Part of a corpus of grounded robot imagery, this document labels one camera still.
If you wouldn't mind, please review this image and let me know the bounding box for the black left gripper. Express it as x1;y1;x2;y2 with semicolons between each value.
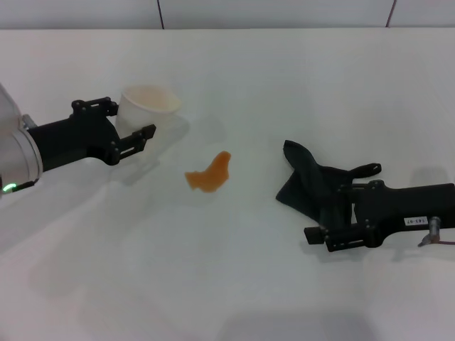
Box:
26;96;157;173

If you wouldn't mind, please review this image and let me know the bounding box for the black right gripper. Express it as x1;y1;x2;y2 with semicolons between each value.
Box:
303;162;455;254

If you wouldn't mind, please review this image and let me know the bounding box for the grey cable with metal plug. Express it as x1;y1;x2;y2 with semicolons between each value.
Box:
417;216;455;248

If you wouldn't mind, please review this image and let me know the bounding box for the white paper cup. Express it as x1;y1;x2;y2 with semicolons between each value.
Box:
114;85;183;157

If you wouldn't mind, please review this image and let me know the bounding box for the brown water stain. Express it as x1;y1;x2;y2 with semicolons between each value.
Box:
183;151;232;195

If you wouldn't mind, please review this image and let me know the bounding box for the dark blue rag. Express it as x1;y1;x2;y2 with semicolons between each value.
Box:
275;139;356;229

